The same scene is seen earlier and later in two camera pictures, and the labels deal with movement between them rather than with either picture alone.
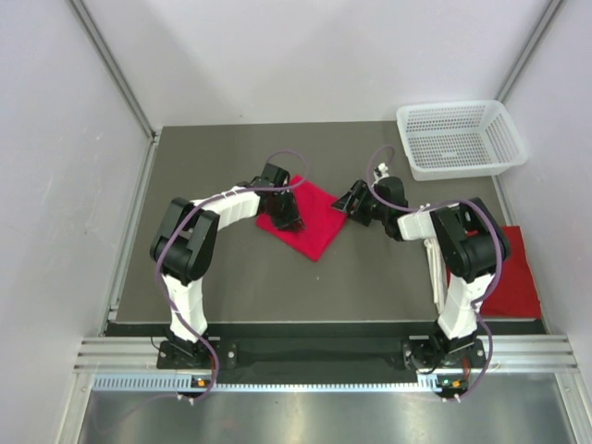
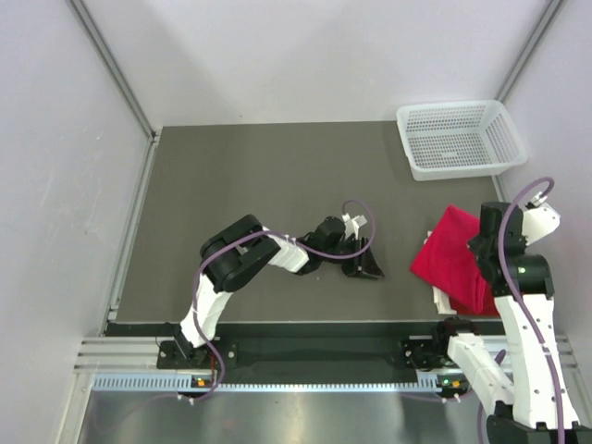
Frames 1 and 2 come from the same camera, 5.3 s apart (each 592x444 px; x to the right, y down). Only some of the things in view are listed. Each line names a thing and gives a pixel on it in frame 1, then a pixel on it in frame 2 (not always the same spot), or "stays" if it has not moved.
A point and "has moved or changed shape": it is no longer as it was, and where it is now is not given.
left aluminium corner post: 151,130 stays
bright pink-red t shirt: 322,222 has moved or changed shape
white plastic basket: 454,140 stays
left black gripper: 291,218 to 364,264
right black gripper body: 379,212 to 475,243
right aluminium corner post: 519,67 stays
